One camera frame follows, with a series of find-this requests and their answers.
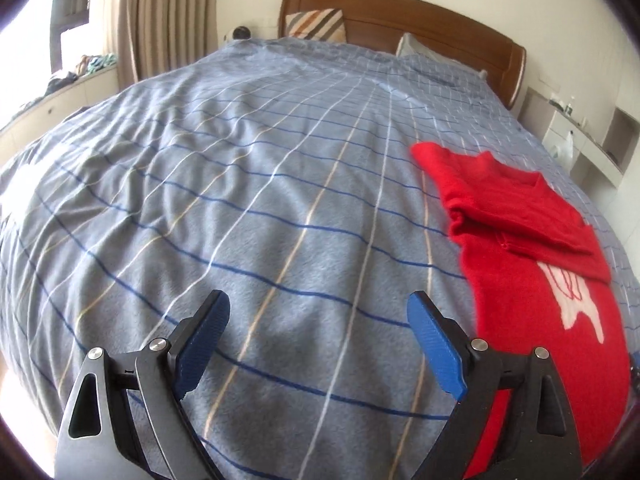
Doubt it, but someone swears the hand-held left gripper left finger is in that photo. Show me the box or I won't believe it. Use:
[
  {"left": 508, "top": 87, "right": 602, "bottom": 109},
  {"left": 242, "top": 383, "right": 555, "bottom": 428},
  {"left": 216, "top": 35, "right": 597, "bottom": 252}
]
[{"left": 54, "top": 290, "right": 232, "bottom": 480}]

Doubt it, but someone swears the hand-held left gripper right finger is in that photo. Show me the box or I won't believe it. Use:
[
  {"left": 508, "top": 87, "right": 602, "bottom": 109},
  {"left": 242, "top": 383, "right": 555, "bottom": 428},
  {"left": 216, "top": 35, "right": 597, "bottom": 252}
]
[{"left": 407, "top": 291, "right": 583, "bottom": 480}]

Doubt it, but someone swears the red sweater with white rabbit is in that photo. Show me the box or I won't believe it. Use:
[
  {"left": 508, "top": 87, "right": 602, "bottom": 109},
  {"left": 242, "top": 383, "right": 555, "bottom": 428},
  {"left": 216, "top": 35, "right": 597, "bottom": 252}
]
[{"left": 410, "top": 142, "right": 631, "bottom": 480}]

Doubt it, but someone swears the pile of clothes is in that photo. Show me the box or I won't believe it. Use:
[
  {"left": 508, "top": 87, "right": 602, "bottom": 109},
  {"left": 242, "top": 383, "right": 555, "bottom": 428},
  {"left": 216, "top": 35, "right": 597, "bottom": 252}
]
[{"left": 45, "top": 52, "right": 118, "bottom": 96}]

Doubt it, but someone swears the blue checked blanket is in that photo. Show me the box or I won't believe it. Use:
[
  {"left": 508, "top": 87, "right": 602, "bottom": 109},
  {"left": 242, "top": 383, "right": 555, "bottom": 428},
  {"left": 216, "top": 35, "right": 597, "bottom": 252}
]
[{"left": 0, "top": 37, "right": 640, "bottom": 480}]

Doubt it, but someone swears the white built-in desk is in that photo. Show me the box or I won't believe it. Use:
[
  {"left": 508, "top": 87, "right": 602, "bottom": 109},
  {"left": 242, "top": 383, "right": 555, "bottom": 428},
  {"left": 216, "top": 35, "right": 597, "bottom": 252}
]
[{"left": 520, "top": 87, "right": 640, "bottom": 186}]

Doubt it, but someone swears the white plastic bag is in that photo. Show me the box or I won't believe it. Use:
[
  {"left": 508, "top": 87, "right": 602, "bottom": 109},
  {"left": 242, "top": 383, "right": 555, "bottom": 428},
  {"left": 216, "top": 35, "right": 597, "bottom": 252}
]
[{"left": 550, "top": 130, "right": 575, "bottom": 163}]

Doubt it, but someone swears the white blanket label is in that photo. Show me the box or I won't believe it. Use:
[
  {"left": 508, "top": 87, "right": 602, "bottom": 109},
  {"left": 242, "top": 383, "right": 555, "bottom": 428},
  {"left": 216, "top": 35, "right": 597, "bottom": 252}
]
[{"left": 0, "top": 162, "right": 51, "bottom": 216}]

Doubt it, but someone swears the grey pillow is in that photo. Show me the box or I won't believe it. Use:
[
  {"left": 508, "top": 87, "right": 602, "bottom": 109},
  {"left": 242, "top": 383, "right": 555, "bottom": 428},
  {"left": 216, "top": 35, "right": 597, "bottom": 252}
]
[{"left": 396, "top": 32, "right": 488, "bottom": 78}]

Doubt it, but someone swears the wooden bed headboard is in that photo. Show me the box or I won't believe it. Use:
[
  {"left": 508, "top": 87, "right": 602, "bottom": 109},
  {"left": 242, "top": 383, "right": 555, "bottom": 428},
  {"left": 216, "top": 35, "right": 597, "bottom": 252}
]
[{"left": 277, "top": 0, "right": 528, "bottom": 111}]

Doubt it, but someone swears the window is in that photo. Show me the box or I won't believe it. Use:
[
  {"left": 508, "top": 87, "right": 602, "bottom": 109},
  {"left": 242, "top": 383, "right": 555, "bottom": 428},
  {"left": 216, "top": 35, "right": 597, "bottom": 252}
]
[{"left": 0, "top": 0, "right": 96, "bottom": 126}]

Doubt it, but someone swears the beige curtain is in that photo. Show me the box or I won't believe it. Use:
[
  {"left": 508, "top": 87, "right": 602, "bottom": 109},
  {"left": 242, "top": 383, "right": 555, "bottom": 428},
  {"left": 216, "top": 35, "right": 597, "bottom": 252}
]
[{"left": 115, "top": 0, "right": 221, "bottom": 86}]

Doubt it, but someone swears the striped pillow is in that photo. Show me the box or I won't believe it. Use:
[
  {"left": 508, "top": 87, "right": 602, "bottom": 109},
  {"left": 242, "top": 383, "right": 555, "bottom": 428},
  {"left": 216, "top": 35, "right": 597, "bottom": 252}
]
[{"left": 285, "top": 8, "right": 347, "bottom": 44}]

